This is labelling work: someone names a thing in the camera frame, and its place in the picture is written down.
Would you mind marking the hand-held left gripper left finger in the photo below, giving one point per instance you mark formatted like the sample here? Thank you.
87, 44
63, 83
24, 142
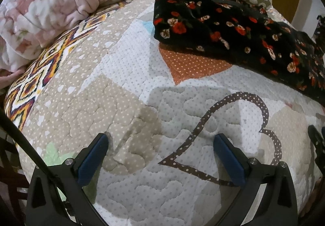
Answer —
92, 160

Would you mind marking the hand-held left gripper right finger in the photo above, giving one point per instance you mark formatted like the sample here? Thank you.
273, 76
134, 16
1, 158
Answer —
228, 160

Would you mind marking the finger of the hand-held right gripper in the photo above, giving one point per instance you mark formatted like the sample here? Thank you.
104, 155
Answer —
316, 139

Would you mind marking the black floral zip robe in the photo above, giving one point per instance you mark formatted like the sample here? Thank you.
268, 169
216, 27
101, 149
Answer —
228, 28

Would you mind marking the patchwork quilt bedspread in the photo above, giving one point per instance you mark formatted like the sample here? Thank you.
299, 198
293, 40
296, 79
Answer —
127, 89

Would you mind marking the pink floral blanket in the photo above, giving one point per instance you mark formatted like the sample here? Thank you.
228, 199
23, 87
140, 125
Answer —
50, 5

